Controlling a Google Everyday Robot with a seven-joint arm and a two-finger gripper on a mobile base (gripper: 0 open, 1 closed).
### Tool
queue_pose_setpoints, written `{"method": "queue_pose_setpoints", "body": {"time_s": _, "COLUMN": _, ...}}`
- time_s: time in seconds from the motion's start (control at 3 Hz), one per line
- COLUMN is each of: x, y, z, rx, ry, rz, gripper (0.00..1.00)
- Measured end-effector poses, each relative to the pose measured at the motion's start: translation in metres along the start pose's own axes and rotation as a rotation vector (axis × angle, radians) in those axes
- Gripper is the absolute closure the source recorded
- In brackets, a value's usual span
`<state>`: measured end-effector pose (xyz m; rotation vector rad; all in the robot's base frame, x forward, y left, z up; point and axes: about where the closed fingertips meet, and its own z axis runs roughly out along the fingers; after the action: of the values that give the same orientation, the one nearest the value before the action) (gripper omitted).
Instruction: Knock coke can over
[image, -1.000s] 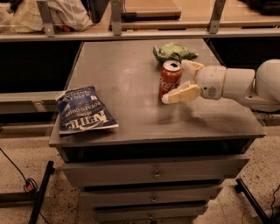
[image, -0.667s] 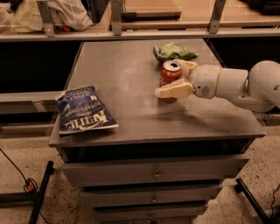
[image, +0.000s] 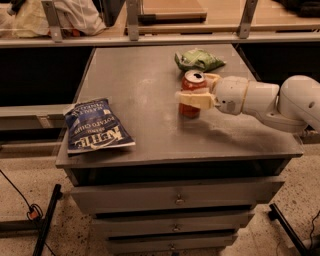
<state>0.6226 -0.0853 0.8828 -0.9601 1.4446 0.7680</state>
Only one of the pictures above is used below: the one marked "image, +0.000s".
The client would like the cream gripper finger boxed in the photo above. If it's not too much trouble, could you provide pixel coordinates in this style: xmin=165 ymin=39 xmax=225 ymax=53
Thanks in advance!
xmin=175 ymin=91 xmax=215 ymax=110
xmin=204 ymin=73 xmax=221 ymax=92

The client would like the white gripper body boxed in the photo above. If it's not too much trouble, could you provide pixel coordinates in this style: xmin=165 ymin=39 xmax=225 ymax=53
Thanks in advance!
xmin=213 ymin=76 xmax=249 ymax=115

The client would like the red Coca-Cola can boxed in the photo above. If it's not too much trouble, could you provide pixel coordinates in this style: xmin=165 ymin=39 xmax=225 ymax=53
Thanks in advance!
xmin=179 ymin=70 xmax=207 ymax=118

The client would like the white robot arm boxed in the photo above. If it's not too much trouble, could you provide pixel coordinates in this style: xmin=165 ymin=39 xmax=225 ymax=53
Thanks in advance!
xmin=175 ymin=72 xmax=320 ymax=133

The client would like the green snack bag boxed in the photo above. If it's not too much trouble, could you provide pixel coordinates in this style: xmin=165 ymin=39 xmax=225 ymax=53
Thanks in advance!
xmin=174 ymin=48 xmax=225 ymax=72

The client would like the wooden board on shelf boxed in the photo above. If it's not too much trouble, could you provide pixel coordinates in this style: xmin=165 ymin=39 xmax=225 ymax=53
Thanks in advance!
xmin=138 ymin=0 xmax=207 ymax=25

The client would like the grey drawer cabinet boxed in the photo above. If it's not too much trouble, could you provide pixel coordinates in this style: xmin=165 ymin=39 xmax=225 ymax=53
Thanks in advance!
xmin=56 ymin=46 xmax=303 ymax=246

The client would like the top grey drawer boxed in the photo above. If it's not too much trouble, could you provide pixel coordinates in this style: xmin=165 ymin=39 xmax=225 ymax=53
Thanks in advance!
xmin=71 ymin=177 xmax=284 ymax=214

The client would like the grey drawer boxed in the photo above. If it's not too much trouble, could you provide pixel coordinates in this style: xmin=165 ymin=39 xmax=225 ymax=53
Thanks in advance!
xmin=71 ymin=177 xmax=284 ymax=214
xmin=92 ymin=210 xmax=254 ymax=237
xmin=106 ymin=233 xmax=237 ymax=254

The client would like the blue Kettle chips bag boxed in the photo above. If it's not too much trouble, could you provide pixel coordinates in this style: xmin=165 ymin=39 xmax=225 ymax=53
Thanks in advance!
xmin=63 ymin=98 xmax=135 ymax=154

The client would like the black metal leg right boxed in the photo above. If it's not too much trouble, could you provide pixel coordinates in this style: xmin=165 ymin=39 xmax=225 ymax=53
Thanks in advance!
xmin=268 ymin=203 xmax=309 ymax=256

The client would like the black metal leg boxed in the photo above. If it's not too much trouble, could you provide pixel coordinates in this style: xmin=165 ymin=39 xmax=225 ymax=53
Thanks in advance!
xmin=32 ymin=184 xmax=62 ymax=256
xmin=268 ymin=203 xmax=309 ymax=256

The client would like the middle grey drawer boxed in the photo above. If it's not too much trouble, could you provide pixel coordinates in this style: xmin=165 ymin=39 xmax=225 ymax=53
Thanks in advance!
xmin=92 ymin=210 xmax=254 ymax=237

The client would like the bottom grey drawer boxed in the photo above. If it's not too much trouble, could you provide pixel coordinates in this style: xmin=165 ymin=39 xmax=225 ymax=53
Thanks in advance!
xmin=106 ymin=233 xmax=237 ymax=254

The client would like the black metal leg left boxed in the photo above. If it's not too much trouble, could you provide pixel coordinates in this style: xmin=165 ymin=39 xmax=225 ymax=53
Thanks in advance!
xmin=32 ymin=184 xmax=62 ymax=256

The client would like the white cloth pile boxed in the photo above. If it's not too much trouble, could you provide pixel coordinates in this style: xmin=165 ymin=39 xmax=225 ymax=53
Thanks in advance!
xmin=0 ymin=0 xmax=106 ymax=38

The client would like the grey metal rail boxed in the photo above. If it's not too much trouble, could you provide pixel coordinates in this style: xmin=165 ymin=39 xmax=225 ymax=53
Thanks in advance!
xmin=0 ymin=32 xmax=320 ymax=48

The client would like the black cable with orange clip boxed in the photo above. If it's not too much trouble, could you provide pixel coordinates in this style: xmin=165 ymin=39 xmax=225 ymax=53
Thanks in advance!
xmin=0 ymin=169 xmax=44 ymax=222

